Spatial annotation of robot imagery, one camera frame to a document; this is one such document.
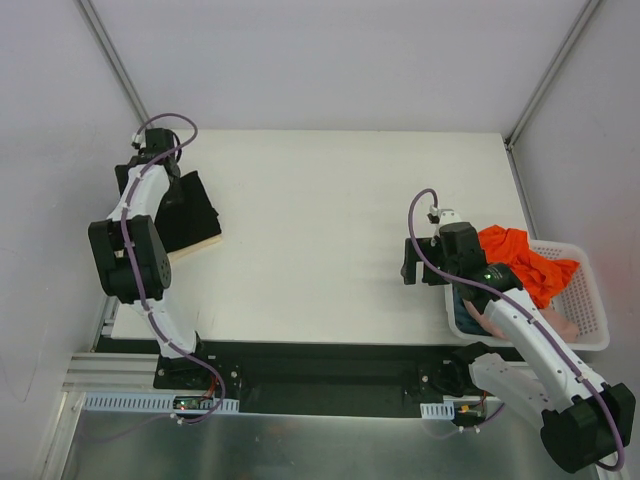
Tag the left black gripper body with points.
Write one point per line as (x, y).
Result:
(170, 201)

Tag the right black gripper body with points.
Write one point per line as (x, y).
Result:
(417, 262)

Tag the black t shirt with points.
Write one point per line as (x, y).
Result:
(186, 217)

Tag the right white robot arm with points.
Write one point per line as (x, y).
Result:
(581, 418)

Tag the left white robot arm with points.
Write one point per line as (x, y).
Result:
(133, 265)

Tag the folded beige t shirt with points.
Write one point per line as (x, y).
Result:
(192, 249)

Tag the blue garment in basket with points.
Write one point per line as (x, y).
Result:
(464, 320)

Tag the orange t shirt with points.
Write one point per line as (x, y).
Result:
(543, 279)

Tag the pink garment in basket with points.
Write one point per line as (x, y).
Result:
(567, 330)

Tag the white plastic basket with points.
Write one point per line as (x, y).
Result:
(580, 302)

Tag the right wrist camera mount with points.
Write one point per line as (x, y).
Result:
(440, 217)

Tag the right aluminium frame post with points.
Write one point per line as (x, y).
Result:
(561, 56)

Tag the aluminium frame post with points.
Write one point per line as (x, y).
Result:
(110, 53)
(561, 56)

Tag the right slotted cable duct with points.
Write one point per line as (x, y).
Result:
(438, 411)

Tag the slotted cable duct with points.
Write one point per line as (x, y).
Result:
(147, 403)
(438, 411)

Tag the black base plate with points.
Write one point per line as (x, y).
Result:
(300, 399)

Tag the left aluminium frame post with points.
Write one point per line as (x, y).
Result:
(110, 53)

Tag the aluminium front rail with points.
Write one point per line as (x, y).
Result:
(422, 371)

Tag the left slotted cable duct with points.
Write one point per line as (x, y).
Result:
(147, 403)

